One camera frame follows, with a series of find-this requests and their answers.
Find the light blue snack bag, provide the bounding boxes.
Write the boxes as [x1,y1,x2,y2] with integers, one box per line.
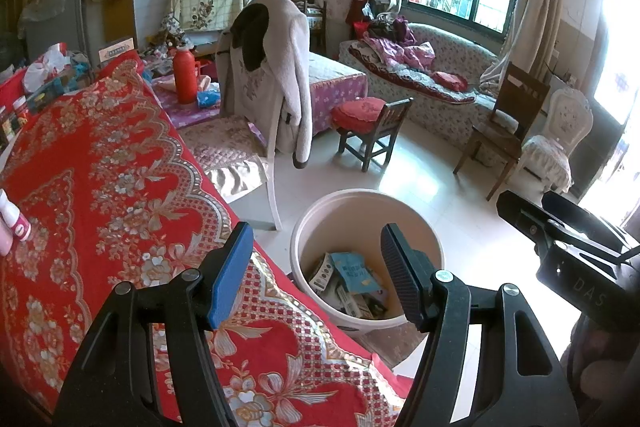
[330,253,382,295]

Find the small red cushioned stool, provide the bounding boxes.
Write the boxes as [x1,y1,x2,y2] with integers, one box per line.
[331,96,413,172]

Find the white green milk carton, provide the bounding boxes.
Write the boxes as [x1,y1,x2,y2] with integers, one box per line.
[308,254,342,295]

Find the white ornate armchair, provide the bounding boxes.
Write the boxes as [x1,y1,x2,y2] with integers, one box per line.
[508,88,593,194]

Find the floral sofa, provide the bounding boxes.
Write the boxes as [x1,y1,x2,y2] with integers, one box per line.
[338,23,499,150]

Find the purple covered low table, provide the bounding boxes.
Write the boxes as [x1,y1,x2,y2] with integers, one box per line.
[151,53,368,135]

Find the beige trash bucket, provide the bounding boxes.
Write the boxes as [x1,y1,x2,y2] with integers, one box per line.
[290,188,445,337]

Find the white pink supplement bottle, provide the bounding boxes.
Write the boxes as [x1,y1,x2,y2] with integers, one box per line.
[0,188,32,242]

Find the brown wooden chair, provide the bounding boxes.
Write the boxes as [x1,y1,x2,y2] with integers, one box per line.
[454,63,549,202]

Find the red floral tablecloth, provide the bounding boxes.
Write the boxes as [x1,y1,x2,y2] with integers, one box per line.
[1,62,409,426]

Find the pink thermos bottle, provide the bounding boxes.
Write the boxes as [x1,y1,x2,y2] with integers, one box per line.
[0,219,14,257]

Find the operator hand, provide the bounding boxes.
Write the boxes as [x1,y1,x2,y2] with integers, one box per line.
[579,352,639,407]

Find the white chair with coat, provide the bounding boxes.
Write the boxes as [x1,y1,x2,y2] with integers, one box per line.
[180,0,314,230]

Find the red thermos jug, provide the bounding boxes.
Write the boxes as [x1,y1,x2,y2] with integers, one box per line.
[172,46,200,105]

